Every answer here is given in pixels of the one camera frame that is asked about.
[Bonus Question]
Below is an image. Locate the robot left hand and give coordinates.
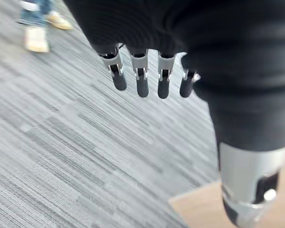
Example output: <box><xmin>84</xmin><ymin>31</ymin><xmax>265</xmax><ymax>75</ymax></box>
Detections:
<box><xmin>63</xmin><ymin>0</ymin><xmax>285</xmax><ymax>228</ymax></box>

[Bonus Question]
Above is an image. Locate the person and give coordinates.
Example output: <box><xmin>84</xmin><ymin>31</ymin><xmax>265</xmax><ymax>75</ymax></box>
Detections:
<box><xmin>16</xmin><ymin>0</ymin><xmax>75</xmax><ymax>53</ymax></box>

